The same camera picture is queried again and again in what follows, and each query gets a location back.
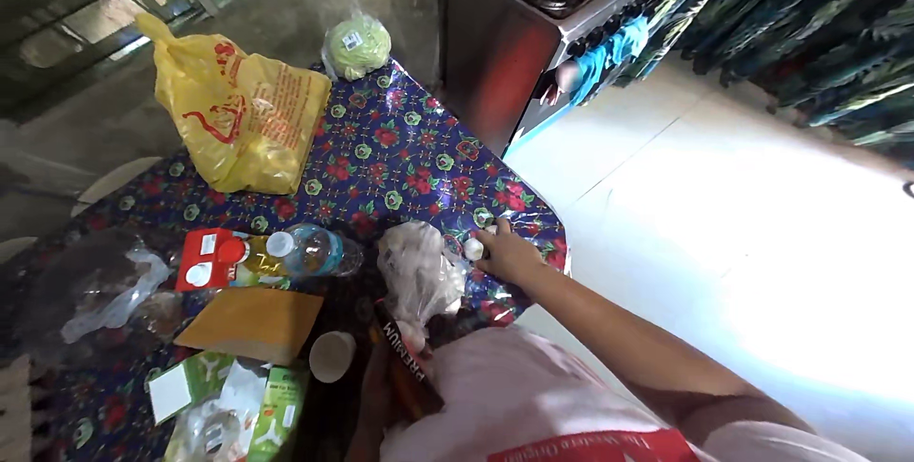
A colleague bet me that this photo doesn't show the person's right hand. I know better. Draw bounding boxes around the person's right hand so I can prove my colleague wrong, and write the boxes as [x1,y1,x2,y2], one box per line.
[473,218,546,287]

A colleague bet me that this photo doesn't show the person's left hand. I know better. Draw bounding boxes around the person's left hand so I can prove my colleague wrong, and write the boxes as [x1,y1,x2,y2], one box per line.
[363,330,418,423]

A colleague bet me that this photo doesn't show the black package with white lettering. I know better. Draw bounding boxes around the black package with white lettering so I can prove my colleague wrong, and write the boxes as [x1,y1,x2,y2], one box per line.
[373,300,445,422]

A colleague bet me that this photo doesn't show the person's right forearm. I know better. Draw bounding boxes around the person's right forearm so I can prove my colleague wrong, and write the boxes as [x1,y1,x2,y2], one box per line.
[527,262,815,442]

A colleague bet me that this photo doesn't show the person's left forearm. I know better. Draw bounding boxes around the person's left forearm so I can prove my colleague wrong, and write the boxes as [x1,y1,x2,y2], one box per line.
[344,394,394,462]

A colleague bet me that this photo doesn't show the clear plastic bag, white bulbs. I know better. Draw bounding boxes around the clear plastic bag, white bulbs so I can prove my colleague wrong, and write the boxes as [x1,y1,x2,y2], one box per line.
[377,220,469,353]

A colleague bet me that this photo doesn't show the floral blue tablecloth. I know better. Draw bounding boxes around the floral blue tablecloth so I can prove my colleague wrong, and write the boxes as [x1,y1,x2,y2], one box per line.
[0,57,572,462]

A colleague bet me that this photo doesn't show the person's body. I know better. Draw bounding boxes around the person's body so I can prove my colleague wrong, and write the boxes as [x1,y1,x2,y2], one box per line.
[378,325,872,462]

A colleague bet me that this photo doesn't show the clear water bottle, blue label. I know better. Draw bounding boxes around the clear water bottle, blue label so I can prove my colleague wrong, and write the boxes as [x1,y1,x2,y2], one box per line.
[266,223,364,279]

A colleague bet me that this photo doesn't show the white round cup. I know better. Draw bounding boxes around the white round cup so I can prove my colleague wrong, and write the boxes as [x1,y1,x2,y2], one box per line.
[308,331,357,384]

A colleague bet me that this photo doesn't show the gas stove with oven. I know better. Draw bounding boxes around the gas stove with oven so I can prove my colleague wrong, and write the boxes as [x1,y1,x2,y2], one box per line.
[434,0,715,158]

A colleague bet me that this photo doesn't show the turquoise cloth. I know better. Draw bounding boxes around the turquoise cloth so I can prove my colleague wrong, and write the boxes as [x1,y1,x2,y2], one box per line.
[569,15,650,108]

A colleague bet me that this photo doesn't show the yellow oil bottle, red cap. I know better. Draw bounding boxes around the yellow oil bottle, red cap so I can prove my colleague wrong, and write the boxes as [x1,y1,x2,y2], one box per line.
[218,234,292,279]

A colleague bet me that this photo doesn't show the green cabbage in plastic wrap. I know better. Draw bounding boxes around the green cabbage in plastic wrap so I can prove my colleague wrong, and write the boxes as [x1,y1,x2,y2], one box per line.
[320,8,393,82]

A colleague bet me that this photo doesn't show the brown paper envelope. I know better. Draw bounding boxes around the brown paper envelope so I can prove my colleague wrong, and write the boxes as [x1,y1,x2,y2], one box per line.
[173,286,325,367]

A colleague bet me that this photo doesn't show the green box, orange mark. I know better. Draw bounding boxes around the green box, orange mark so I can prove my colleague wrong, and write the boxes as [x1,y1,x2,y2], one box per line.
[246,365,308,462]

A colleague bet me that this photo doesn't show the red carton, white cap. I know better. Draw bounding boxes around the red carton, white cap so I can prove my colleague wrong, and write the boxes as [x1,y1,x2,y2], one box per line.
[176,227,251,292]

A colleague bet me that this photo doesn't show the yellow plastic bag, red print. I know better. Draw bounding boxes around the yellow plastic bag, red print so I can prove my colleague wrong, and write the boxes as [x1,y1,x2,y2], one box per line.
[136,12,334,196]

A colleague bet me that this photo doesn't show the crumpled clear plastic packet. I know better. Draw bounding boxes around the crumpled clear plastic packet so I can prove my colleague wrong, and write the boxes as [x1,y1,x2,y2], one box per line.
[164,358,269,462]

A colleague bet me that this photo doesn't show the green box, white card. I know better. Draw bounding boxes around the green box, white card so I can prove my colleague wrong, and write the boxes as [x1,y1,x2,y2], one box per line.
[145,351,237,428]

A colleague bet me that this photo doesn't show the dark green patterned curtain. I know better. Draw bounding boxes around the dark green patterned curtain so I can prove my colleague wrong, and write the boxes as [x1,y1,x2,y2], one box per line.
[616,0,914,169]

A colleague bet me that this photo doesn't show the translucent plastic bag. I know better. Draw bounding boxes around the translucent plastic bag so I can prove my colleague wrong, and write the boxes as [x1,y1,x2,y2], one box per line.
[14,225,188,363]

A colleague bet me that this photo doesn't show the louvered window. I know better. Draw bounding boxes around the louvered window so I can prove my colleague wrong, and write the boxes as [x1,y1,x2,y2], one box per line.
[0,0,326,126]

